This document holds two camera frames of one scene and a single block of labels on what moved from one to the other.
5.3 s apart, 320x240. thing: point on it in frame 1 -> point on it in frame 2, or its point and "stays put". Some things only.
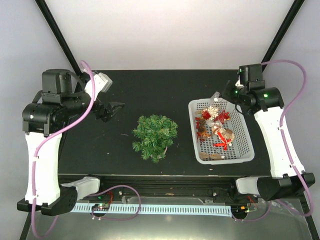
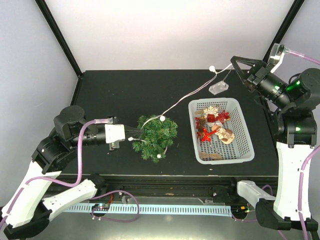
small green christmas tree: x=155 y=133 stays put
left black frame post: x=49 y=16 stays put
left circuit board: x=100 y=207 stays put
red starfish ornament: x=224 y=145 -> x=205 y=137
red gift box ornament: x=206 y=114 -> x=211 y=118
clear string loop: x=215 y=96 -> x=217 y=88
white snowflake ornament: x=213 y=111 stays put
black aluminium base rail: x=219 y=186 stays put
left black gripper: x=107 y=113 -> x=129 y=130
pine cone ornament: x=202 y=124 stays put
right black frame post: x=294 y=10 stays put
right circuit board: x=239 y=209 stays put
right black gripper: x=227 y=96 -> x=254 y=79
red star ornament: x=222 y=116 stays put
